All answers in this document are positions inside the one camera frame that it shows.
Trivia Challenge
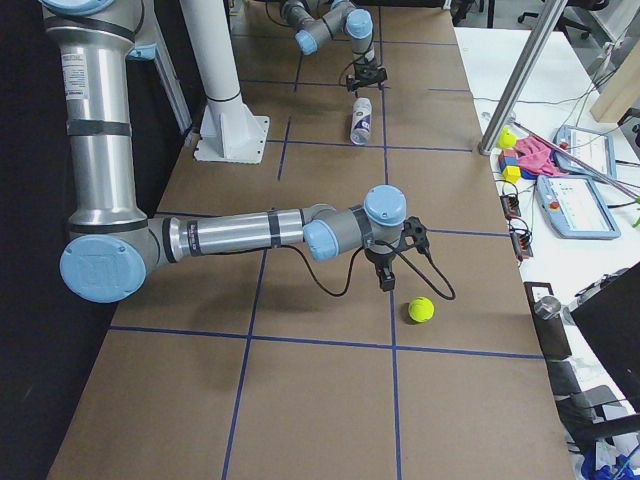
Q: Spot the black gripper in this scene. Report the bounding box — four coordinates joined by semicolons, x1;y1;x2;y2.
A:
345;59;388;93
365;245;397;292

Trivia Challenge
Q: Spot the white tennis ball can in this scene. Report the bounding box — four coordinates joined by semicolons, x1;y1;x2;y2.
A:
350;97;372;145

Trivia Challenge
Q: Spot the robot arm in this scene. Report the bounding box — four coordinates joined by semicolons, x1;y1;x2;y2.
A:
39;1;406;303
279;1;387;92

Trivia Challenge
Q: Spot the yellow tennis ball far right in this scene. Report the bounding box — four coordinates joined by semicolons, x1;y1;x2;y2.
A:
407;296;435;323

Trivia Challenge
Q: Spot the orange relay board near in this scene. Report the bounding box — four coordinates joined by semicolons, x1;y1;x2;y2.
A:
509;228;533;261

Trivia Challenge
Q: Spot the orange relay board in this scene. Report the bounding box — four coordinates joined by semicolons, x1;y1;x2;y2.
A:
500;194;521;219
509;228;533;261

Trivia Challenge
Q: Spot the orange relay board far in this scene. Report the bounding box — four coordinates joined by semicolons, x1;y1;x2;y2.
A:
500;194;521;219

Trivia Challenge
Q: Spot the yellow cube block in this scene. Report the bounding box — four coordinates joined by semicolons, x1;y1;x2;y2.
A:
501;164;521;184

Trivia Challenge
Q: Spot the steel cylinder weight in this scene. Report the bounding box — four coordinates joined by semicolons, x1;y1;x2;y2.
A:
533;295;562;321

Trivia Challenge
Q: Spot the pink cloth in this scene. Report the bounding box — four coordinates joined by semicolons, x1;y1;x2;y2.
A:
515;136;564;177

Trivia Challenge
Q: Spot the near teach pendant tablet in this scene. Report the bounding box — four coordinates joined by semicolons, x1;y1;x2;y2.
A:
536;175;621;240

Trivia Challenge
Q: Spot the teach pendant tablet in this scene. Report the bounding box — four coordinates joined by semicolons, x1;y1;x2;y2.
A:
536;175;621;240
554;125;617;179

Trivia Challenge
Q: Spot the black monitor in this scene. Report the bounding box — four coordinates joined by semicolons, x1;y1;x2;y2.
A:
571;264;639;411

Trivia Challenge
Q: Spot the far teach pendant tablet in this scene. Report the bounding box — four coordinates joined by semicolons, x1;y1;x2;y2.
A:
554;125;617;179

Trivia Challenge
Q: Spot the reacher grabber stick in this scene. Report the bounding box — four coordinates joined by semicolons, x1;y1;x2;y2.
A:
507;118;640;201

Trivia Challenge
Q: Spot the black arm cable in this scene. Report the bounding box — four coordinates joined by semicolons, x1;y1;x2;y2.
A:
277;239;456;301

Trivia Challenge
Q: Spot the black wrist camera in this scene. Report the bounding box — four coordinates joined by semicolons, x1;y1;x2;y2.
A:
402;216;431;258

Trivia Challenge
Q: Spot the white camera mast with base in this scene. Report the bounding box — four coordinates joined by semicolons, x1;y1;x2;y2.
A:
181;0;270;164

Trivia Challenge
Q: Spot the aluminium frame post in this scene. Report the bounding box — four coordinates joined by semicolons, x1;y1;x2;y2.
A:
478;0;568;156

